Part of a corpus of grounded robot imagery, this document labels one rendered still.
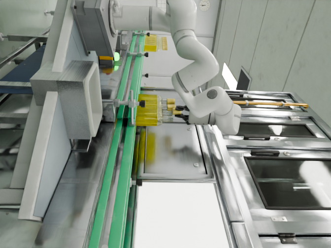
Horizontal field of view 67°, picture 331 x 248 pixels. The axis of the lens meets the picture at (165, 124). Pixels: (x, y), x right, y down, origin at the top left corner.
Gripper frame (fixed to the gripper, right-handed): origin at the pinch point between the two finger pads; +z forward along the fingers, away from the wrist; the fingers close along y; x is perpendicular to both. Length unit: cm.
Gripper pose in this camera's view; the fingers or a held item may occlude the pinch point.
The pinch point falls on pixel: (179, 111)
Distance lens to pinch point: 126.2
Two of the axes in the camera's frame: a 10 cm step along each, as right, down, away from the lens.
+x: -2.3, 5.5, -8.0
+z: -9.7, -1.7, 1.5
